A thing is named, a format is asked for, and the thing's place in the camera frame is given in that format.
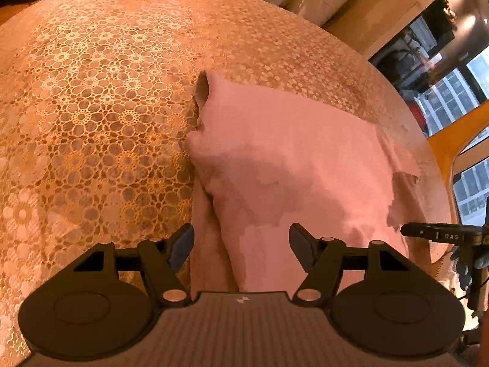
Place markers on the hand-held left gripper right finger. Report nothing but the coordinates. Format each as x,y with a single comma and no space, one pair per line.
300,250

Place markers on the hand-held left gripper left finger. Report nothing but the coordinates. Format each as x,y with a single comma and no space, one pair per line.
182,250

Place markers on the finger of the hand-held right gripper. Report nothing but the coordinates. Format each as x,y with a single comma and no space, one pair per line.
439,233

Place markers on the lavender shirt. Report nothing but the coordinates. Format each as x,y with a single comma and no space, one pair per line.
286,153

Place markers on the person's right hand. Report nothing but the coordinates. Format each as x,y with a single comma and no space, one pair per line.
461,267

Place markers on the yellow wooden chair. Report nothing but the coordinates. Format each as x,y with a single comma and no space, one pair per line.
445,153

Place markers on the glass sliding door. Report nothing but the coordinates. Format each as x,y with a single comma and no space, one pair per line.
454,95

